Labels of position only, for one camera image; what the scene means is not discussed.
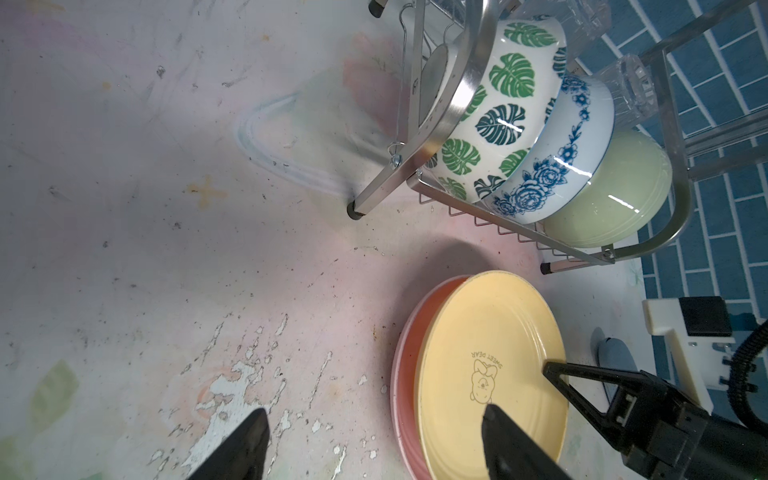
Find light green bowl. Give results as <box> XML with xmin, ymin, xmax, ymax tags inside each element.
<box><xmin>543</xmin><ymin>130</ymin><xmax>672</xmax><ymax>248</ymax></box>

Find green leaf pattern bowl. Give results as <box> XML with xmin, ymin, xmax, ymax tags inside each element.
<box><xmin>423</xmin><ymin>16</ymin><xmax>567</xmax><ymax>203</ymax></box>

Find steel two-tier dish rack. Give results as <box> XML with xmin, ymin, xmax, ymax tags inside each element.
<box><xmin>347</xmin><ymin>1</ymin><xmax>767</xmax><ymax>275</ymax></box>

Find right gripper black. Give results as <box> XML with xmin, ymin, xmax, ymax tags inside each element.
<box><xmin>542</xmin><ymin>359</ymin><xmax>768</xmax><ymax>480</ymax></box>

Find pink plate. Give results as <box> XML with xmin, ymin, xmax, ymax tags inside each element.
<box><xmin>390</xmin><ymin>275</ymin><xmax>470</xmax><ymax>479</ymax></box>

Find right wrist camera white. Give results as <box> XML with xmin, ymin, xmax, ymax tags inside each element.
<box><xmin>643</xmin><ymin>297</ymin><xmax>736</xmax><ymax>413</ymax></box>

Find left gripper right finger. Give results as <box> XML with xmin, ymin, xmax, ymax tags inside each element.
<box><xmin>481</xmin><ymin>404</ymin><xmax>570</xmax><ymax>480</ymax></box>

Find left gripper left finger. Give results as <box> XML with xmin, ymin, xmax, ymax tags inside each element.
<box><xmin>188</xmin><ymin>408</ymin><xmax>270</xmax><ymax>480</ymax></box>

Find blue floral white bowl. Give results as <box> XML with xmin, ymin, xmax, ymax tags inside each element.
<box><xmin>482</xmin><ymin>74</ymin><xmax>614</xmax><ymax>224</ymax></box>

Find yellow plate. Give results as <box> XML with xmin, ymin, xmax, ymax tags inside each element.
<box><xmin>414</xmin><ymin>270</ymin><xmax>568</xmax><ymax>479</ymax></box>

